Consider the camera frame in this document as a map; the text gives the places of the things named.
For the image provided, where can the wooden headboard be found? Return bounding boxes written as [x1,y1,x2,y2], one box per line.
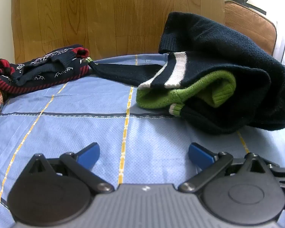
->
[11,0,226,63]

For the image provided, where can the blue checked bedsheet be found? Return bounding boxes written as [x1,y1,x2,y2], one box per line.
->
[0,53,285,228]

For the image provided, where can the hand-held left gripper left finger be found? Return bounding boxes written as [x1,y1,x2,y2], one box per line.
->
[26,142,115,194]

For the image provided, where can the black tape strips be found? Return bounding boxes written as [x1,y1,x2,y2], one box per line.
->
[226,0,268,15]

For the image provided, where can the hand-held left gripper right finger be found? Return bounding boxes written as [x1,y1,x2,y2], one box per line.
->
[178,142,275,194]

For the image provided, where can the navy and green knit sweater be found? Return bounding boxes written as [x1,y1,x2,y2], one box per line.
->
[84,12,285,135]

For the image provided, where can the brown cushion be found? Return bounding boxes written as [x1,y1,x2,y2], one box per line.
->
[224,0,277,56]

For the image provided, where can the navy and red knit sweater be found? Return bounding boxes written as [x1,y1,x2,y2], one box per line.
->
[0,44,91,94]

